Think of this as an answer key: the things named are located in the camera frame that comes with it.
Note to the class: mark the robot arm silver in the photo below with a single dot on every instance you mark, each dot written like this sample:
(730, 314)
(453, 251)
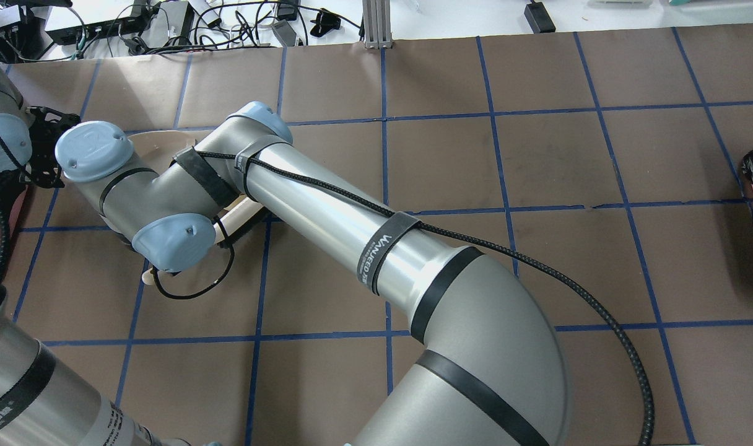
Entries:
(42, 400)
(492, 371)

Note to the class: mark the aluminium frame post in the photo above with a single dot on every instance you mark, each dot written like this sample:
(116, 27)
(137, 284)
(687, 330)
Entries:
(376, 26)

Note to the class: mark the beige hand brush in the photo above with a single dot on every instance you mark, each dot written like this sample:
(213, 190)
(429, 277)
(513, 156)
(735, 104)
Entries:
(236, 216)

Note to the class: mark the beige plastic dustpan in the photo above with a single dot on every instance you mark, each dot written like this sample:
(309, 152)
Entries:
(157, 148)

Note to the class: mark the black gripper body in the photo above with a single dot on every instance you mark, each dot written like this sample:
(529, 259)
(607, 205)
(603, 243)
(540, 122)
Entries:
(44, 144)

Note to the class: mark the black power adapter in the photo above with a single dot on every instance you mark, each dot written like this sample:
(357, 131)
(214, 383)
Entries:
(538, 18)

